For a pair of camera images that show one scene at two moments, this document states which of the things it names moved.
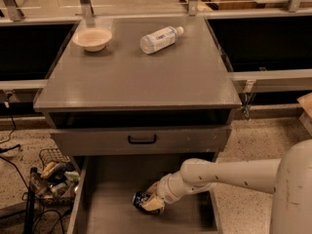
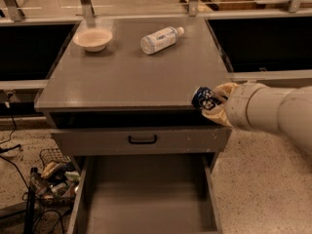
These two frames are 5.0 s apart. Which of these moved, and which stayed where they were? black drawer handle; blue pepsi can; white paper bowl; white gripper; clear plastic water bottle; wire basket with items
Moved: white gripper; blue pepsi can
Stayed: wire basket with items; clear plastic water bottle; white paper bowl; black drawer handle
